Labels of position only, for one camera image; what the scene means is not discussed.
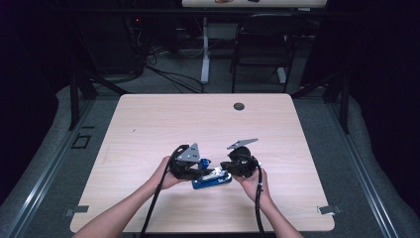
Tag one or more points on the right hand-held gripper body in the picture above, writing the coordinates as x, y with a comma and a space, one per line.
244, 163

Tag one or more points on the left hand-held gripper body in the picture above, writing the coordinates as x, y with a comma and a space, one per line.
186, 163

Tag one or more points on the blue stapler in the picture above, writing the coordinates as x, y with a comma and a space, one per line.
211, 181

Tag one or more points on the person's left hand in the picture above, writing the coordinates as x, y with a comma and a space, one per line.
166, 177

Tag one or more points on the person's right hand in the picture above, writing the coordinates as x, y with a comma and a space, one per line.
252, 186

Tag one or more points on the black round table grommet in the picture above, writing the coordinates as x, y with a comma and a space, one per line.
239, 106

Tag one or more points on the short white desk foot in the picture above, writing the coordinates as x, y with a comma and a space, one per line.
281, 75

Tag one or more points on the grey tape piece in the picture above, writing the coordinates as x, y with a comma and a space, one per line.
77, 210
328, 209

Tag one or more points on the small black tape strip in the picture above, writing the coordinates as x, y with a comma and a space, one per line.
87, 127

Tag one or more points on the white desk leg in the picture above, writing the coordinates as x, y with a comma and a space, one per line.
205, 56

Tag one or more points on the black metal stand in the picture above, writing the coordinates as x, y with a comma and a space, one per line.
74, 99
344, 105

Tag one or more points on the black folding chair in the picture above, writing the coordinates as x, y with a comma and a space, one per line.
264, 46

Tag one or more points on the dark equipment with red light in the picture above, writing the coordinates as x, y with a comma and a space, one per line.
135, 39

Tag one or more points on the aluminium floor rail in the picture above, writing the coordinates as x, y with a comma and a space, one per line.
49, 172
363, 178

